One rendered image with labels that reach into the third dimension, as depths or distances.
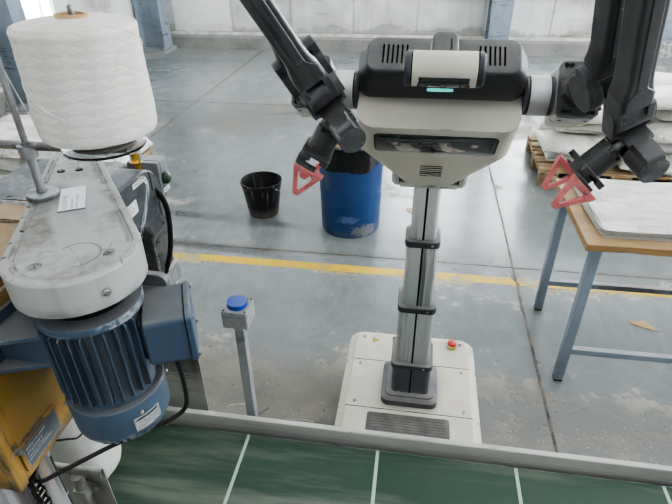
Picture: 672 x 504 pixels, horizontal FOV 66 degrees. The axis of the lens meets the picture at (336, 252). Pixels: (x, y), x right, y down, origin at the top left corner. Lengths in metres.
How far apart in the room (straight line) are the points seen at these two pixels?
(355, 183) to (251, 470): 2.02
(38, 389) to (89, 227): 0.31
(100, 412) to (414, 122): 0.88
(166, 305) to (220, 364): 1.80
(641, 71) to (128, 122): 0.81
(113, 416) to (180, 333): 0.16
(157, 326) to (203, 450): 1.04
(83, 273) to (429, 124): 0.84
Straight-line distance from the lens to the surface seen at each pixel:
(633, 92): 1.07
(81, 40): 0.76
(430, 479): 1.72
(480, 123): 1.28
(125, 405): 0.89
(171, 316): 0.81
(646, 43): 1.00
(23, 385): 0.98
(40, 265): 0.78
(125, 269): 0.74
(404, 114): 1.28
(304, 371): 2.53
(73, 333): 0.79
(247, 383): 1.77
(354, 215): 3.39
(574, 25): 9.24
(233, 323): 1.57
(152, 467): 1.82
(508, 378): 2.60
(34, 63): 0.79
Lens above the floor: 1.79
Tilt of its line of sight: 32 degrees down
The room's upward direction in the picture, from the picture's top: 1 degrees counter-clockwise
